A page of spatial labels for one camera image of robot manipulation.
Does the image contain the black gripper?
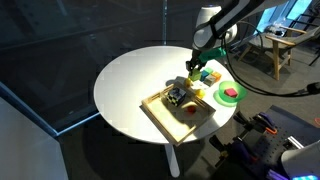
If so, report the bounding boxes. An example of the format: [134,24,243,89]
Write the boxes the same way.
[185,49,210,73]

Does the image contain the light green block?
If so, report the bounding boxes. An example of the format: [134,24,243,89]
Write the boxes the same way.
[188,69,203,82]

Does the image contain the white robot base blue light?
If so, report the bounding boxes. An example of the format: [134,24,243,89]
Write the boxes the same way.
[280,139,320,180]

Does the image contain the gray block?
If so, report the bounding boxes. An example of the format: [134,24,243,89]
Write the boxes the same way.
[203,74,218,88]

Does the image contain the pink red block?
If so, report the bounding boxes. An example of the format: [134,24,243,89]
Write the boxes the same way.
[223,87,239,99]

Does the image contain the wooden tray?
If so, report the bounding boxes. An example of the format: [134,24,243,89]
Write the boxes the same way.
[141,82,217,147]

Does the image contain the yellow toy lemon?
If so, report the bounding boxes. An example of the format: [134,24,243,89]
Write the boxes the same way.
[194,88,207,99]

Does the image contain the black white patterned cube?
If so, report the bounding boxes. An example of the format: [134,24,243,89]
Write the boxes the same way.
[164,86,187,108]

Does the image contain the green translucent bowl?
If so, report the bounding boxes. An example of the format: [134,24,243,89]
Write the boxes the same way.
[213,80,248,108]

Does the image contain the purple clamp orange tips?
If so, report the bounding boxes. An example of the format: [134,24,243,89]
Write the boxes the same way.
[234,110,278,136]
[209,134,261,164]

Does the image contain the wooden chair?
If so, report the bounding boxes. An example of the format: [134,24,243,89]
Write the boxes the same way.
[237,24,320,81]

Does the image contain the black perforated breadboard plate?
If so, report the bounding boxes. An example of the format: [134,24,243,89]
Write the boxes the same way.
[239,105,320,180]

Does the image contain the grey white board panel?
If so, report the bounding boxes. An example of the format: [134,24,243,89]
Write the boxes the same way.
[0,96,69,180]

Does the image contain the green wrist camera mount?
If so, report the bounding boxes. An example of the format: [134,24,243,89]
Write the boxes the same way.
[199,47,228,63]

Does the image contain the metal glass partition frame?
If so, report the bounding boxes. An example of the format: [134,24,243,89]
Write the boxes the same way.
[0,0,168,138]

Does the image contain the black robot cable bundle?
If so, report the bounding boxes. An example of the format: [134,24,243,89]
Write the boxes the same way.
[220,19,320,98]

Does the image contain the white table pedestal leg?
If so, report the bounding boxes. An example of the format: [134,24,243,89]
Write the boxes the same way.
[163,143,181,178]

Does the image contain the aluminium rail piece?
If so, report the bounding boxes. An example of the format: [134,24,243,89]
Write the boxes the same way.
[287,135,305,150]

